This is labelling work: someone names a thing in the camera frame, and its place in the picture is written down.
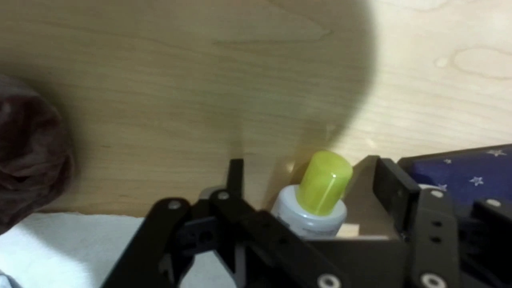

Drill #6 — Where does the white and yellow tube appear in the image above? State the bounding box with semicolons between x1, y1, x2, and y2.
271;148;356;238

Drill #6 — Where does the navy star-print pouch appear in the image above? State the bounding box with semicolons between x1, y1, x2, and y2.
397;142;512;214

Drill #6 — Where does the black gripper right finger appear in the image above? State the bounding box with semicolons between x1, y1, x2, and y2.
372;153;512;288

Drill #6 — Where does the dark maroon cloth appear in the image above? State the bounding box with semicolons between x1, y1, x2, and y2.
0;73;76;236

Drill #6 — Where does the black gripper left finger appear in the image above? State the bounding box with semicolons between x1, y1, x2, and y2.
101;156;349;288

